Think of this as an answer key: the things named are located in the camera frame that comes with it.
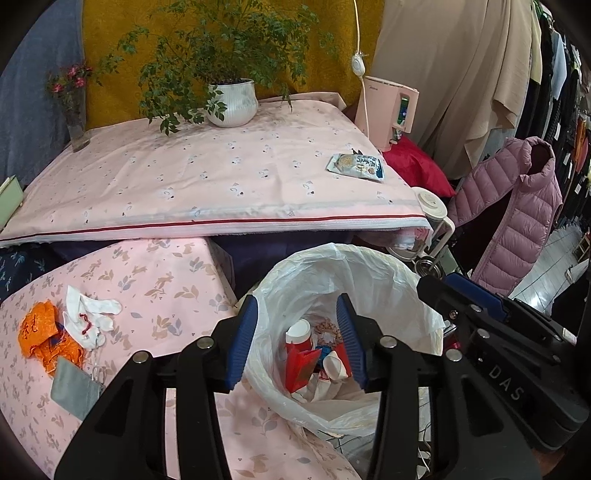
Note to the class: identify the pink sheet with red stripe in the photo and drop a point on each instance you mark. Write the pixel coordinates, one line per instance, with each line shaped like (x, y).
(207, 175)

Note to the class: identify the red paper packet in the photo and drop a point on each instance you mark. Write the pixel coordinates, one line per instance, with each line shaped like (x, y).
(300, 369)

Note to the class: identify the glass vase with flowers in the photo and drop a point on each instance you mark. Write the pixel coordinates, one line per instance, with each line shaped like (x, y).
(76, 124)

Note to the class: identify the bin with white bag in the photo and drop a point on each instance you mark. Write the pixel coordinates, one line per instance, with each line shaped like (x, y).
(369, 277)

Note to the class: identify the orange plastic bag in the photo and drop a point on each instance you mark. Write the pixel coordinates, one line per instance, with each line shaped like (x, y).
(46, 332)

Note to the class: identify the beige scrunchie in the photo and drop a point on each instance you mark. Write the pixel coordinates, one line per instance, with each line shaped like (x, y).
(328, 328)

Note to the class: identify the row of hanging clothes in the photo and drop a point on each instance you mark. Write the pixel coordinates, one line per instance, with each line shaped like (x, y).
(568, 92)

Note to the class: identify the green plant in white pot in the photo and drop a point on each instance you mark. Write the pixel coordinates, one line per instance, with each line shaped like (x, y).
(231, 104)

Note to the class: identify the grey cloth pouch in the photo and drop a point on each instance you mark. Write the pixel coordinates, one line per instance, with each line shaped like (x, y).
(74, 390)

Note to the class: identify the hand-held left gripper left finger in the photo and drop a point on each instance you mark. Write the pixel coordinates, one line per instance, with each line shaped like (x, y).
(242, 341)

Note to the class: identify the red cushion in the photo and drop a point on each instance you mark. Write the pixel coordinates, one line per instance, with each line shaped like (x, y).
(420, 166)

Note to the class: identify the grey blue fabric backdrop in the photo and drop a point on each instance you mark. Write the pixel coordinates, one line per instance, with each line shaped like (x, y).
(27, 115)

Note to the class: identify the blue white snack packet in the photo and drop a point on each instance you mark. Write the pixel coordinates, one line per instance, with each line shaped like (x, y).
(355, 165)

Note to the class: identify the white towel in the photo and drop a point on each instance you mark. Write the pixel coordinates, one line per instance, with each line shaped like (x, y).
(318, 391)

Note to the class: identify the navy printed cloth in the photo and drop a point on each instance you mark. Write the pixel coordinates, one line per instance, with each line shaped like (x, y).
(21, 270)

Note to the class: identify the pink leaf print tablecloth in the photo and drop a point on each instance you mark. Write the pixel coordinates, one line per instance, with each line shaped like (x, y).
(161, 286)

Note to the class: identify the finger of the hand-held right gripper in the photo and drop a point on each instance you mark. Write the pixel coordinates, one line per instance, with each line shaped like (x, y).
(475, 293)

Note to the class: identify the pink water dispenser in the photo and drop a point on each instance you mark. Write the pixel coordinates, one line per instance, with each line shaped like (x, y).
(381, 110)

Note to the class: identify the red paper cup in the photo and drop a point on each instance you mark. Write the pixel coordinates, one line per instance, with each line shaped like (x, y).
(299, 331)
(337, 367)

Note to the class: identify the white blender jug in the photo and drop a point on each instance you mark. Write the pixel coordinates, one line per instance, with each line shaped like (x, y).
(431, 207)

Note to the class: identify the mustard fabric backdrop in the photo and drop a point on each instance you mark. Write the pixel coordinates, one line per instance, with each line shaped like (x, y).
(115, 78)

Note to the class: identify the white crumpled tissue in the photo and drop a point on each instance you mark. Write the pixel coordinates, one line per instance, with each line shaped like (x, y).
(85, 309)

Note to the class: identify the beige curtain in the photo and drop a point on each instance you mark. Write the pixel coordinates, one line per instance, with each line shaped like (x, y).
(452, 69)

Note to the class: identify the pink puffer jacket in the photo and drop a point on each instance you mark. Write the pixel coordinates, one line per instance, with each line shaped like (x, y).
(517, 217)

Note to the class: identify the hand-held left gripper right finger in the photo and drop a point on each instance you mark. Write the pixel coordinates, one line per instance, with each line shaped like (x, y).
(351, 341)

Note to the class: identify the green tissue box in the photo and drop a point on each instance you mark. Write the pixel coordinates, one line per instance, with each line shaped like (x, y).
(10, 201)

